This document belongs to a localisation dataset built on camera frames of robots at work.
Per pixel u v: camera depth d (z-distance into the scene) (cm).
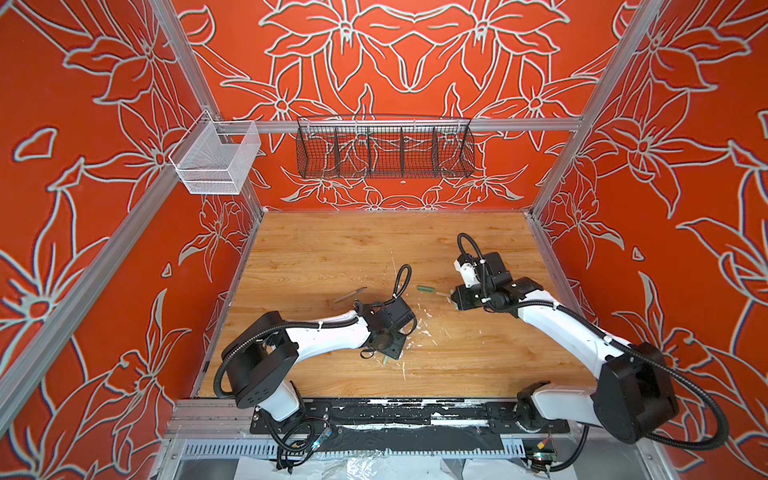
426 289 98
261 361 43
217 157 95
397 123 92
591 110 88
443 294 95
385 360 78
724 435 36
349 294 95
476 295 71
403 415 74
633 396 40
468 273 77
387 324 66
